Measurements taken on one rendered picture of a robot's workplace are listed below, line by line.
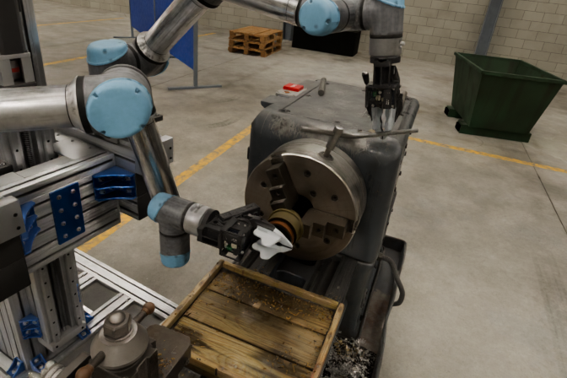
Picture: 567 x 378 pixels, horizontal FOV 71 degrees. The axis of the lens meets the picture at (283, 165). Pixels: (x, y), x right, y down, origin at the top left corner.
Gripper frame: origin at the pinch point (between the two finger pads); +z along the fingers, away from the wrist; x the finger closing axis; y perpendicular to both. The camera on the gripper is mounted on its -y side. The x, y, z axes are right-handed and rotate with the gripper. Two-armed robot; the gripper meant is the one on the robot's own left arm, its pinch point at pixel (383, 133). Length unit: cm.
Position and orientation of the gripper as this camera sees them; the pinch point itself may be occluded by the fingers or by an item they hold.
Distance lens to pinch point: 107.4
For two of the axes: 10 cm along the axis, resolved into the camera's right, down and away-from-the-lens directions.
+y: -3.8, 3.7, -8.5
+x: 9.2, 1.0, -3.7
